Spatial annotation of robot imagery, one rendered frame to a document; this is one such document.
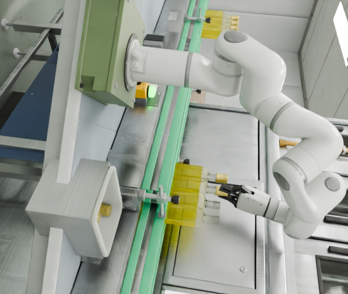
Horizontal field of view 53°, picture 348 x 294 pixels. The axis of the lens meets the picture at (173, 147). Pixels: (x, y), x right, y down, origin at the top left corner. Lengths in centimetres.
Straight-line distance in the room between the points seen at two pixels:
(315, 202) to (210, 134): 86
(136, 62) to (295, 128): 42
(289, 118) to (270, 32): 680
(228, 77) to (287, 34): 676
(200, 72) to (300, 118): 28
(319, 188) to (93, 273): 65
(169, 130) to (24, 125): 53
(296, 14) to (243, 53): 663
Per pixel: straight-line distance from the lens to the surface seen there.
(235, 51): 85
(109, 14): 88
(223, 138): 164
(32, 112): 141
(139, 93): 129
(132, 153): 116
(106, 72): 84
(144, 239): 112
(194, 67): 91
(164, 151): 119
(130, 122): 126
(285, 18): 747
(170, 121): 128
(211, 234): 132
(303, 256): 140
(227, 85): 92
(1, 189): 159
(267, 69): 81
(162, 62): 92
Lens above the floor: 107
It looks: 6 degrees down
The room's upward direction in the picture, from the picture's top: 97 degrees clockwise
